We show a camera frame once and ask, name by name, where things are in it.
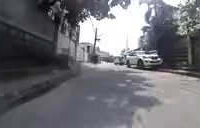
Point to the wall with gate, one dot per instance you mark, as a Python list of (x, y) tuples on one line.
[(191, 50)]

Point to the grey concrete sidewalk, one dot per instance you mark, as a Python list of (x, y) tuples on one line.
[(24, 85), (188, 71)]

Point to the grey building with fence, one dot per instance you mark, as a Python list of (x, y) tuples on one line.
[(21, 40)]

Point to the grey concrete road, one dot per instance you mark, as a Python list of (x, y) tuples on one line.
[(114, 96)]

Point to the white car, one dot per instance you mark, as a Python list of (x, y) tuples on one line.
[(143, 59)]

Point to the row of trees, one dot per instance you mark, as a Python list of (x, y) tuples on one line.
[(168, 26)]

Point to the utility pole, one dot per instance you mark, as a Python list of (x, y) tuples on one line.
[(95, 45)]

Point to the tree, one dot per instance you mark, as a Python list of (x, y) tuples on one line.
[(84, 10)]

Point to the vehicle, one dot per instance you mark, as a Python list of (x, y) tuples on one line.
[(119, 60)]

